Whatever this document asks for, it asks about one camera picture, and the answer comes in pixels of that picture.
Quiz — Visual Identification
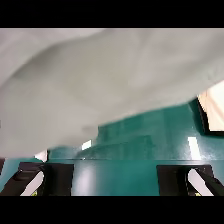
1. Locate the white shirt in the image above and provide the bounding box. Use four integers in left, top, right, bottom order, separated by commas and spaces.
0, 27, 224, 159

